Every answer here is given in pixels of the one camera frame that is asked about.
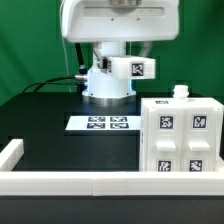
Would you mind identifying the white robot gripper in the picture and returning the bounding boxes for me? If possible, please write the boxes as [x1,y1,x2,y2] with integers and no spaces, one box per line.
[61,0,179,69]

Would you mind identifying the white cabinet top block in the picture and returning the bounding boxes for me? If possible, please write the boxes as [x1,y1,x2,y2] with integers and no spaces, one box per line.
[107,56,156,79]

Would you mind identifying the white fence bar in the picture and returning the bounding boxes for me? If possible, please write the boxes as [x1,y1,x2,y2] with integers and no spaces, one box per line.
[0,139,24,172]
[0,172,224,196]

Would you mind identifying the white marker base plate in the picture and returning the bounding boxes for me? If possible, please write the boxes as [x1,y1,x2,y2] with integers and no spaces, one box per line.
[65,115,140,131]

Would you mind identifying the white front fence bar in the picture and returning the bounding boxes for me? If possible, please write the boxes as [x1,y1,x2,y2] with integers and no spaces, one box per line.
[0,172,224,196]

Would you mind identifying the black cables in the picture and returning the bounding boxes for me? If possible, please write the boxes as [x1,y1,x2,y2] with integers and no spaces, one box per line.
[22,75,84,94]

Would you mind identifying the white cabinet body box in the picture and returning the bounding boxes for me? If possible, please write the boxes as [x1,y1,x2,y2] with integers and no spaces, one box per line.
[139,85,224,171]

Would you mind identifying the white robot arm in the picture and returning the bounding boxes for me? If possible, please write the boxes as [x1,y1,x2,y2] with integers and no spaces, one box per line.
[61,0,180,104]

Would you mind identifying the grey hanging cable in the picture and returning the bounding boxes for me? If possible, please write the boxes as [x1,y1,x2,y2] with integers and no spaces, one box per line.
[61,36,73,94]

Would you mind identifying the white left fence bar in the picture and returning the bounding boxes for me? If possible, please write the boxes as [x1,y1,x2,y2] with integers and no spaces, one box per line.
[0,139,24,172]

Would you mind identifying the black camera stand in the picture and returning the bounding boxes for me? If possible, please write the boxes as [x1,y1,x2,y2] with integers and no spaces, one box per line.
[75,43,87,78]

